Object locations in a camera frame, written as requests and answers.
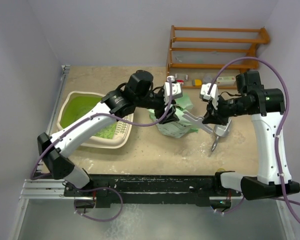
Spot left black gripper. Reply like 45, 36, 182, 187
135, 90, 180, 124

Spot silver metal scoop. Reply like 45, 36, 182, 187
210, 119, 232, 153

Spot white bag clip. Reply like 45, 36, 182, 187
182, 111, 214, 135

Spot green cat litter bag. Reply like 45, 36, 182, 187
156, 93, 199, 139

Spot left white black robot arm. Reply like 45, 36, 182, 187
37, 70, 183, 196

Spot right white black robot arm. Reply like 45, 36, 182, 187
199, 71, 300, 201

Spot green white carton box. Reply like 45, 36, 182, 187
216, 76, 236, 87

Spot beige litter box green liner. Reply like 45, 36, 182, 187
56, 90, 135, 149

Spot clear plastic cup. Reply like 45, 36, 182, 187
202, 73, 214, 84

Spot yellow grey tape measure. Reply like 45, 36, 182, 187
192, 79, 203, 87

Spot wooden shoe rack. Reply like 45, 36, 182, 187
165, 25, 271, 76

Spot yellow tape roll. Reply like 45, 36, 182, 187
216, 168, 225, 173

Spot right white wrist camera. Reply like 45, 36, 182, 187
199, 83, 219, 109

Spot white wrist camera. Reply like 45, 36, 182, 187
199, 83, 219, 109
163, 75, 183, 104

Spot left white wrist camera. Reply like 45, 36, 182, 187
163, 75, 183, 104

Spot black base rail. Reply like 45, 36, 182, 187
64, 174, 240, 208

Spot aluminium frame rail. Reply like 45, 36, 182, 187
19, 177, 77, 200

